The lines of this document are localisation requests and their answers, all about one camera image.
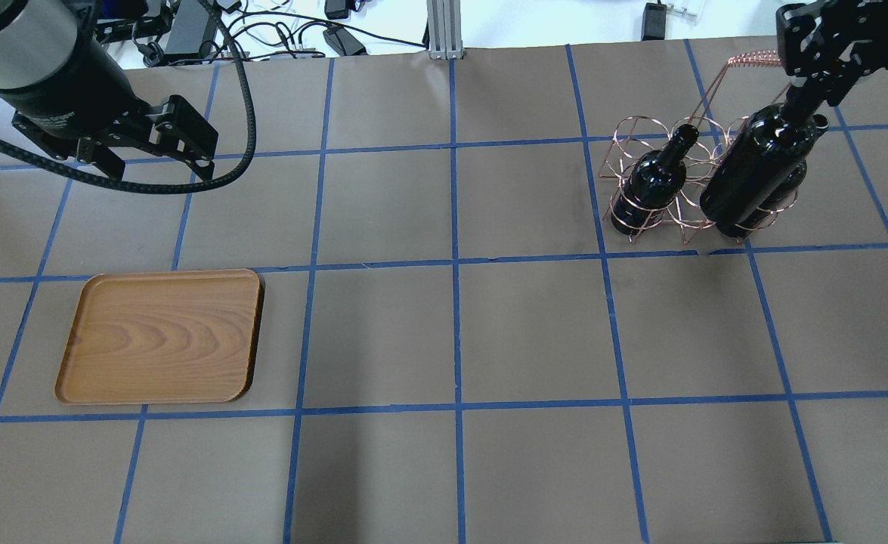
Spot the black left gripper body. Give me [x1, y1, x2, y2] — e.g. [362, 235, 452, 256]
[11, 95, 218, 181]

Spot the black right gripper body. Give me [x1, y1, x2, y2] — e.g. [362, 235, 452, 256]
[775, 1, 888, 123]

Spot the dark carried wine bottle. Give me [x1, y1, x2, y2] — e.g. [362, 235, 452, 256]
[699, 104, 828, 227]

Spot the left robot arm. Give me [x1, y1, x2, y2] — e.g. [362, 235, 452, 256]
[0, 1, 217, 181]

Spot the dark wine bottle behind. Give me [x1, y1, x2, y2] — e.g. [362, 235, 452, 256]
[716, 161, 809, 239]

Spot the wooden rectangular tray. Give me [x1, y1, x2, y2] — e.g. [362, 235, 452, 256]
[54, 269, 264, 406]

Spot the dark wine bottle in basket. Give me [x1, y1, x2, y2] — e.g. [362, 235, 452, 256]
[609, 124, 699, 237]

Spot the black power adapter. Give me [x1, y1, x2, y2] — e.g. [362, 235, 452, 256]
[323, 26, 368, 57]

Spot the black corrugated cable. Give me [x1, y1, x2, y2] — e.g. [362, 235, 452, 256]
[0, 0, 256, 195]

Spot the copper wire bottle basket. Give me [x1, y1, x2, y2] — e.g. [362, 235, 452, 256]
[598, 49, 782, 245]

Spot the aluminium frame post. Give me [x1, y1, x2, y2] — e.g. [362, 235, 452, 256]
[426, 0, 466, 60]

